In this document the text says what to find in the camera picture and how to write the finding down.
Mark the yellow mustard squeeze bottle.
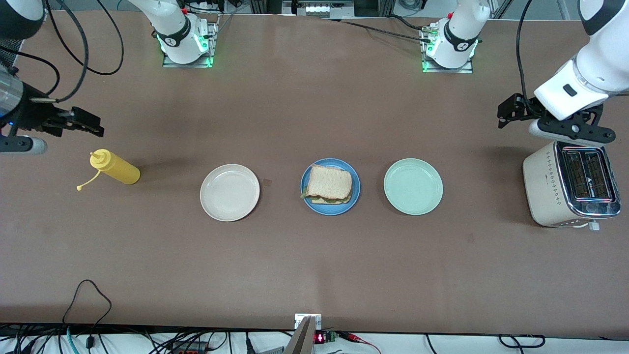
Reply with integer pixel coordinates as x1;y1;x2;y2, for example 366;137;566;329
77;149;142;191

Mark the red clip lead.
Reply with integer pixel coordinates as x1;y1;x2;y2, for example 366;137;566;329
339;332;381;354

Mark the black cable to arm base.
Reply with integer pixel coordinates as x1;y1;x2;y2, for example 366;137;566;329
324;15;435;45

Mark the beige round plate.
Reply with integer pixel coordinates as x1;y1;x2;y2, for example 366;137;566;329
200;164;260;222

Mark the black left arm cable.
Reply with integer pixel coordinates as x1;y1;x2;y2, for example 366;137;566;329
515;0;541;111

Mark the aluminium frame rail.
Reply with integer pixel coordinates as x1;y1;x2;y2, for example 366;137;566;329
283;0;355;19

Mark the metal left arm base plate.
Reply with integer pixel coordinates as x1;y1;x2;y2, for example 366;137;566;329
422;27;474;74

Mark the grey camera post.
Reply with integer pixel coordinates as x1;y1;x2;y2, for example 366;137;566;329
284;316;317;354

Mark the green lettuce leaf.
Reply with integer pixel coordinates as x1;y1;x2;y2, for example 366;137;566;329
301;189;350;203

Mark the thin black looped cable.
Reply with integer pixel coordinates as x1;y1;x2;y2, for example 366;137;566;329
63;279;113;326

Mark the cream and chrome toaster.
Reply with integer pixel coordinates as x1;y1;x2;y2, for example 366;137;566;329
522;140;622;232

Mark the small white bracket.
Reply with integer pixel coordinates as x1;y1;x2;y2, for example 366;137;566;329
294;313;322;331

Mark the blue round plate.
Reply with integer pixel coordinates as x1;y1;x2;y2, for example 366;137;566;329
301;158;361;216

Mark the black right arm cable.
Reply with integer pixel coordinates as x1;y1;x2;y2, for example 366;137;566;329
0;0;124;103

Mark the pale green round plate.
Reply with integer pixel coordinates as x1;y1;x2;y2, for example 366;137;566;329
383;158;444;216

